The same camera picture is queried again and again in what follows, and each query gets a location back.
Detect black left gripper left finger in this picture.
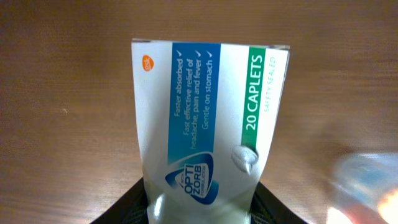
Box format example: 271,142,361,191
91,178,148,224

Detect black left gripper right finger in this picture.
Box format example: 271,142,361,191
250,182,307,224

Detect clear plastic container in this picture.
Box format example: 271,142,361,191
326,152,398,224

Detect white Panadol box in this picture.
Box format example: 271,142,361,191
131,39,290,223

